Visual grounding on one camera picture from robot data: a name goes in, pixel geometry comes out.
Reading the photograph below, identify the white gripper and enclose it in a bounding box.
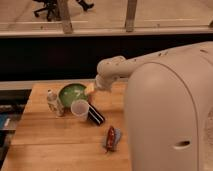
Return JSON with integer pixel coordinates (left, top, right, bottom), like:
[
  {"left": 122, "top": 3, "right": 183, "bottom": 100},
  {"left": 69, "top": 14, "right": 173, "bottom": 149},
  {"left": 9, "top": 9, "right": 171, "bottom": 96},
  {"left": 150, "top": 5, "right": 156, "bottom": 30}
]
[{"left": 84, "top": 75, "right": 114, "bottom": 95}]

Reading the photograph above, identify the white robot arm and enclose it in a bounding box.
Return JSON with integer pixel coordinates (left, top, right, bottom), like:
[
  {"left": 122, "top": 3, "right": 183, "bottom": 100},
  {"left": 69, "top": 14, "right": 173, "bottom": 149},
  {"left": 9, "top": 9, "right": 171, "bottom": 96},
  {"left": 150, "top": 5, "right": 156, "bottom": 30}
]
[{"left": 94, "top": 41, "right": 213, "bottom": 171}]

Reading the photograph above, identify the green ceramic bowl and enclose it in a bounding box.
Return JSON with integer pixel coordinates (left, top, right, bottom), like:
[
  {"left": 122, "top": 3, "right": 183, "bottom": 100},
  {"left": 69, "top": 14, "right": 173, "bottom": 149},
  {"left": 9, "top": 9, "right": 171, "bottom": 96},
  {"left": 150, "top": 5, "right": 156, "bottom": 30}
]
[{"left": 59, "top": 83, "right": 88, "bottom": 108}]

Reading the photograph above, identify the clear plastic cup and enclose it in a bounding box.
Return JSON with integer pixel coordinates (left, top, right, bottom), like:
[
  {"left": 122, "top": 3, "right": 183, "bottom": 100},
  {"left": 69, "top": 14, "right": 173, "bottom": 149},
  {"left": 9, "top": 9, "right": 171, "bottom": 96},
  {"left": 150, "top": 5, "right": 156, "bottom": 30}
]
[{"left": 70, "top": 99, "right": 89, "bottom": 122}]

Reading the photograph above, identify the black rectangular box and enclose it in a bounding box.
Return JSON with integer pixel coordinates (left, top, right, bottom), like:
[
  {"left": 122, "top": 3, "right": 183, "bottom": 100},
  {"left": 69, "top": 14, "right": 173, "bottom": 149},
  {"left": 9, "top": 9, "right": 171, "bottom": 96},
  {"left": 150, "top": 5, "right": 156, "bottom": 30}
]
[{"left": 88, "top": 104, "right": 105, "bottom": 126}]

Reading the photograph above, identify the clear plastic bottle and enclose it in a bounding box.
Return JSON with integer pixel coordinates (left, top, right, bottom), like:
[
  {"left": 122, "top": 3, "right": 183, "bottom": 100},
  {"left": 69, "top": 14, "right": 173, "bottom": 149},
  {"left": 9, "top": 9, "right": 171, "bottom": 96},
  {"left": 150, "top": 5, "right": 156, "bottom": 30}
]
[{"left": 47, "top": 90, "right": 64, "bottom": 117}]

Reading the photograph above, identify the red snack bag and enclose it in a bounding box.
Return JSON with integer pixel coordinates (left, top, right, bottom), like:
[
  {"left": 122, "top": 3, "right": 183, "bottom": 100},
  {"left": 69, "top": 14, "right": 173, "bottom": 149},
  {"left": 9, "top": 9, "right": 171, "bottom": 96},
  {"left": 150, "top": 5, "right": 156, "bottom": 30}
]
[{"left": 103, "top": 126, "right": 121, "bottom": 151}]

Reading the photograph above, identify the black office chair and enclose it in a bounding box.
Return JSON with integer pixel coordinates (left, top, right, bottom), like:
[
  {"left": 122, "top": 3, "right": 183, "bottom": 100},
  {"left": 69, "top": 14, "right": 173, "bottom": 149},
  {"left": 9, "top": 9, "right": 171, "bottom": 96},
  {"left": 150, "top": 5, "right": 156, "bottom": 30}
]
[{"left": 34, "top": 0, "right": 60, "bottom": 22}]

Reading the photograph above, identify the left wooden post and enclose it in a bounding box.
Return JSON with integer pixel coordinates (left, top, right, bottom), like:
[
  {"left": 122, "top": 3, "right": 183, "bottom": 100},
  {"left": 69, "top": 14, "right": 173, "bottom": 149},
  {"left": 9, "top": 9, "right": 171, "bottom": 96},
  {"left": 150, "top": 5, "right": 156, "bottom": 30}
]
[{"left": 57, "top": 0, "right": 73, "bottom": 34}]

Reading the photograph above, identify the wooden post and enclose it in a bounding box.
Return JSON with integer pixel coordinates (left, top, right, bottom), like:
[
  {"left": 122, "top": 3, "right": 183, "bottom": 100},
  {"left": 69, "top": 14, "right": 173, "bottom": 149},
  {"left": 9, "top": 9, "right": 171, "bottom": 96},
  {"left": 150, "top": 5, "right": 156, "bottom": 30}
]
[
  {"left": 57, "top": 0, "right": 73, "bottom": 34},
  {"left": 125, "top": 0, "right": 137, "bottom": 32}
]

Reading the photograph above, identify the right wooden post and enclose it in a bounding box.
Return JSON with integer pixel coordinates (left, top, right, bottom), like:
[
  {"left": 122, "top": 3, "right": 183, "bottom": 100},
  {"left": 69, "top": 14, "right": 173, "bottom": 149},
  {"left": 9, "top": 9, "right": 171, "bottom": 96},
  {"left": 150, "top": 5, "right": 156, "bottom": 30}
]
[{"left": 125, "top": 0, "right": 137, "bottom": 32}]

